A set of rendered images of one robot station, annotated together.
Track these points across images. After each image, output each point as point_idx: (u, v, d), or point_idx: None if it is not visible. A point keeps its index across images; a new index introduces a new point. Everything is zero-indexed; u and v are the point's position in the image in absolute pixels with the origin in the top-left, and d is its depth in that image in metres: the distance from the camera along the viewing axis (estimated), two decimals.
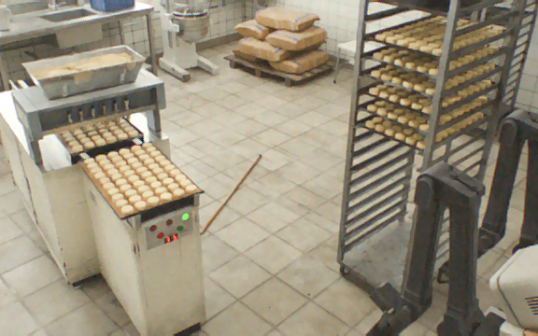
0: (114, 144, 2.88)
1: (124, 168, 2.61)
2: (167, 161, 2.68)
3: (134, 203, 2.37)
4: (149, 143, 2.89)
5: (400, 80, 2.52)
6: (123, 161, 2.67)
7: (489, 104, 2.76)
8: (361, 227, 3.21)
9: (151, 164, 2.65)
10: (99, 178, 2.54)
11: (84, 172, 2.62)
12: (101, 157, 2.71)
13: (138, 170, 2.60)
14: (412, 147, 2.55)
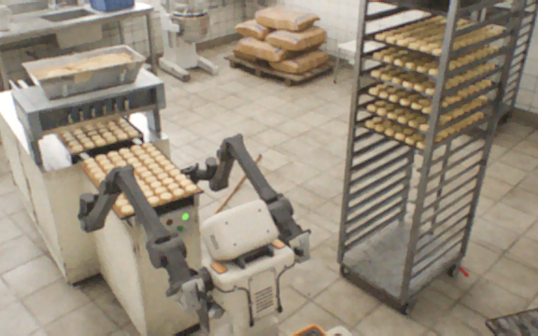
0: (114, 144, 2.88)
1: None
2: (167, 161, 2.68)
3: None
4: (149, 143, 2.89)
5: (400, 80, 2.52)
6: (123, 161, 2.67)
7: (489, 104, 2.76)
8: (361, 227, 3.21)
9: (151, 164, 2.65)
10: (99, 178, 2.54)
11: (84, 172, 2.62)
12: (101, 157, 2.71)
13: (138, 170, 2.60)
14: (412, 147, 2.55)
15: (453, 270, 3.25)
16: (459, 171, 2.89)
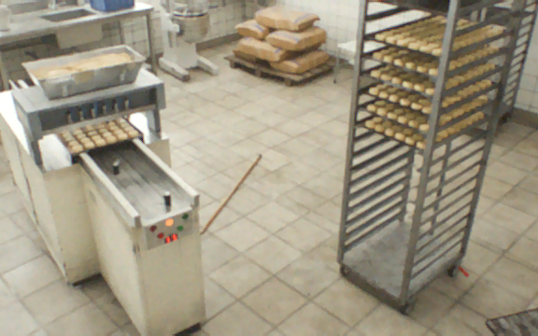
0: (114, 144, 2.88)
1: None
2: None
3: None
4: None
5: (400, 80, 2.52)
6: None
7: (489, 104, 2.76)
8: (361, 227, 3.21)
9: None
10: None
11: None
12: None
13: None
14: (412, 147, 2.55)
15: (453, 270, 3.25)
16: (459, 171, 2.89)
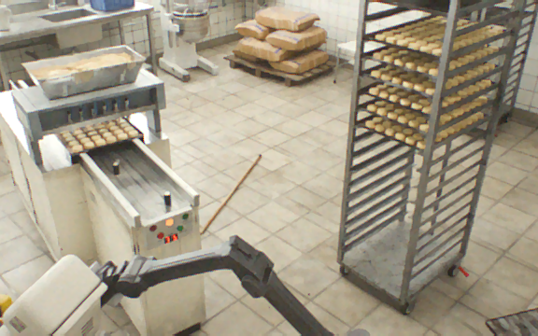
0: (114, 144, 2.88)
1: None
2: None
3: None
4: None
5: (400, 80, 2.52)
6: None
7: (489, 104, 2.76)
8: (361, 227, 3.21)
9: None
10: None
11: None
12: None
13: None
14: (412, 147, 2.55)
15: (453, 270, 3.25)
16: (459, 171, 2.89)
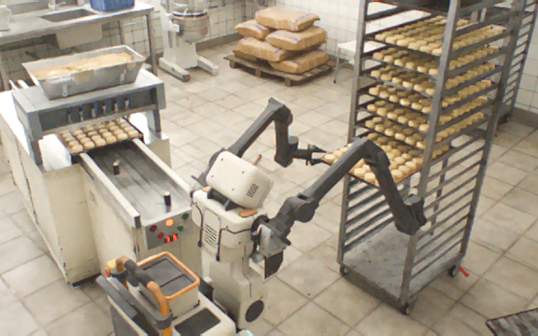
0: (114, 144, 2.88)
1: (390, 143, 2.74)
2: (420, 161, 2.58)
3: None
4: (452, 147, 2.73)
5: (400, 80, 2.52)
6: None
7: (489, 104, 2.76)
8: (361, 227, 3.21)
9: (408, 154, 2.63)
10: (368, 136, 2.82)
11: None
12: None
13: (392, 149, 2.67)
14: (412, 147, 2.55)
15: (453, 270, 3.25)
16: (459, 171, 2.89)
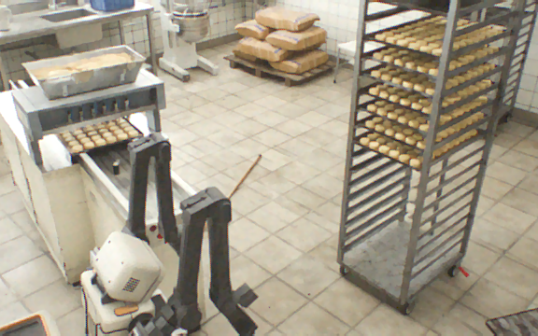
0: (114, 144, 2.88)
1: None
2: (451, 144, 2.73)
3: (376, 142, 2.77)
4: (480, 133, 2.88)
5: (400, 80, 2.52)
6: None
7: (489, 104, 2.76)
8: (361, 227, 3.21)
9: None
10: None
11: None
12: None
13: None
14: (412, 147, 2.55)
15: (453, 270, 3.25)
16: (459, 171, 2.89)
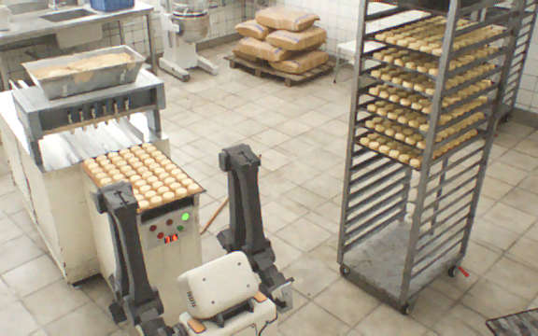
0: (173, 203, 2.38)
1: None
2: (451, 144, 2.73)
3: (376, 142, 2.77)
4: (480, 133, 2.88)
5: (400, 80, 2.52)
6: None
7: (489, 104, 2.76)
8: (361, 227, 3.21)
9: None
10: None
11: None
12: None
13: None
14: (412, 147, 2.55)
15: (453, 270, 3.25)
16: (459, 171, 2.89)
